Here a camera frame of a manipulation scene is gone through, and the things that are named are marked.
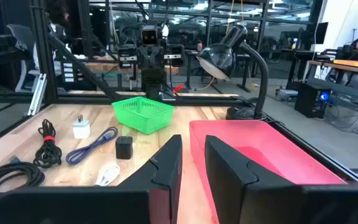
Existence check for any black gooseneck desk lamp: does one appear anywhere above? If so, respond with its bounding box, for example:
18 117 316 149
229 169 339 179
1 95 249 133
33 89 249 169
196 23 269 121

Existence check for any black computer monitor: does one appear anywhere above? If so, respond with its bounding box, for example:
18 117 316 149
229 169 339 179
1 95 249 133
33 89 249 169
314 21 329 45

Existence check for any purple braided cable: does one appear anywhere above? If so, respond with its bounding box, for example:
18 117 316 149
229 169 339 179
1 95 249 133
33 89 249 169
65 126 119 166

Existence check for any grey office chair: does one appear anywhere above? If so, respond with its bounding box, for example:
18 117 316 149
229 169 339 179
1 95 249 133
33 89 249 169
6 24 42 93

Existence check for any thick black cable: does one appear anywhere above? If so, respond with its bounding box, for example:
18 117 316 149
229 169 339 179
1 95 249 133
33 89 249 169
0 154 46 200

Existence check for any yellow flat box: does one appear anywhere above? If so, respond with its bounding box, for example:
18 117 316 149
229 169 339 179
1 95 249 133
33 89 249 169
333 58 358 68

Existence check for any white cable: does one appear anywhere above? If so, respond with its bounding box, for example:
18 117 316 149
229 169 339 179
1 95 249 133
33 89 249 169
94 162 121 187

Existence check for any white wall charger plug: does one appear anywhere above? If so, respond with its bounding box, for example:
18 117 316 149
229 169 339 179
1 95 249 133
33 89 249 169
72 114 91 140

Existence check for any person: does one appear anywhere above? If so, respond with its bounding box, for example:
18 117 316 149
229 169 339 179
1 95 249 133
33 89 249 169
32 0 86 77

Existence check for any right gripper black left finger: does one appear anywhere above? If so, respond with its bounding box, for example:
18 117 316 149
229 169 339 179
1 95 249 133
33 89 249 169
0 134 183 224

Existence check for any black computer tower blue light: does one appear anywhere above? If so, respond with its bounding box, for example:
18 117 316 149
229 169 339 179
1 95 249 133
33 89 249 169
294 82 331 119

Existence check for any green plastic mesh basket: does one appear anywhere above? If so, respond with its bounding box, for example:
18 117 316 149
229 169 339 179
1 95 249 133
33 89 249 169
111 96 175 136

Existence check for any pink translucent plastic bin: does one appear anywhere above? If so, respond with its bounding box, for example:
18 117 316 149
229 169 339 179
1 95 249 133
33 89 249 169
188 119 347 224

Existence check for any silver aluminium extrusion bar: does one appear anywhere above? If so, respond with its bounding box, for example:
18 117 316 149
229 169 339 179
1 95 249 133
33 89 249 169
27 73 48 116

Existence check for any black charger cube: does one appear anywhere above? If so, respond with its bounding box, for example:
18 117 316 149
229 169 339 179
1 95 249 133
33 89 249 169
115 135 134 160

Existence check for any wooden workbench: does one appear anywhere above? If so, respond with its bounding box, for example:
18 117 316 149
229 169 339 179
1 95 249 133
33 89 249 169
84 60 180 75

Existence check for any wooden top grey desk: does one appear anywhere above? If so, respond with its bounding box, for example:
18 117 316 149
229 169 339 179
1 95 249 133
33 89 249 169
303 58 358 136

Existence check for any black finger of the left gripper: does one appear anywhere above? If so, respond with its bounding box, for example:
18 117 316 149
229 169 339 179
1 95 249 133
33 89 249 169
165 45 186 68
118 47 138 69

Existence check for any black cable bundle red strap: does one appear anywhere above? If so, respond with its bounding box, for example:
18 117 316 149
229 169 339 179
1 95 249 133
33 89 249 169
32 118 63 169

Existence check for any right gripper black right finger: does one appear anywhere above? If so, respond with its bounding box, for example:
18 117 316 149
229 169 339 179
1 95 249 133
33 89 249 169
204 134 358 224

